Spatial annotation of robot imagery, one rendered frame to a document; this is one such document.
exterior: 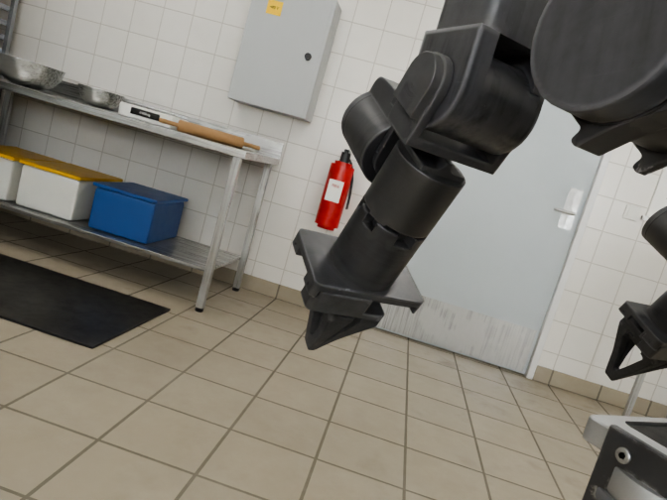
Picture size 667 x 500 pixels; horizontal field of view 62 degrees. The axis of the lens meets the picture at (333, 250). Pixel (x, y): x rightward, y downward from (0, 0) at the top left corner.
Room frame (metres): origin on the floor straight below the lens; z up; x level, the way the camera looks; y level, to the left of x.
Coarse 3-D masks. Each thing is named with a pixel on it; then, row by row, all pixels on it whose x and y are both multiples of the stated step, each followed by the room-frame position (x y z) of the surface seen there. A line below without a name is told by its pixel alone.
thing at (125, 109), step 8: (120, 104) 3.04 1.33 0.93; (128, 104) 3.04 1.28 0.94; (136, 104) 3.11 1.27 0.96; (120, 112) 3.04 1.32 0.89; (128, 112) 3.04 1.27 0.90; (136, 112) 3.04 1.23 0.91; (144, 112) 3.04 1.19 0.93; (152, 112) 3.04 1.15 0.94; (168, 112) 3.11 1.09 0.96; (144, 120) 3.04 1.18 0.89; (152, 120) 3.04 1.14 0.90; (176, 120) 3.11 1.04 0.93; (184, 120) 3.26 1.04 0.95; (176, 128) 3.14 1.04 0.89
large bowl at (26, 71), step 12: (0, 60) 3.12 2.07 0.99; (12, 60) 3.11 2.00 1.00; (24, 60) 3.12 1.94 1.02; (0, 72) 3.18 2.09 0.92; (12, 72) 3.14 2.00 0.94; (24, 72) 3.15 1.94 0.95; (36, 72) 3.17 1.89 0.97; (48, 72) 3.21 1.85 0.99; (60, 72) 3.29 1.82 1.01; (24, 84) 3.22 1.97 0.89; (36, 84) 3.22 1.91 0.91; (48, 84) 3.27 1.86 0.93
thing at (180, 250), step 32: (32, 96) 2.93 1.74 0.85; (64, 96) 3.66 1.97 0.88; (0, 128) 3.64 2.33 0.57; (160, 128) 2.85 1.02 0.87; (224, 128) 3.54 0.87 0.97; (256, 160) 3.02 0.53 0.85; (224, 192) 2.84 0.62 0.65; (64, 224) 2.96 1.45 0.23; (224, 224) 2.86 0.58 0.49; (256, 224) 3.49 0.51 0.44; (160, 256) 2.90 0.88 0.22; (192, 256) 3.05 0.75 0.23; (224, 256) 3.30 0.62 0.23
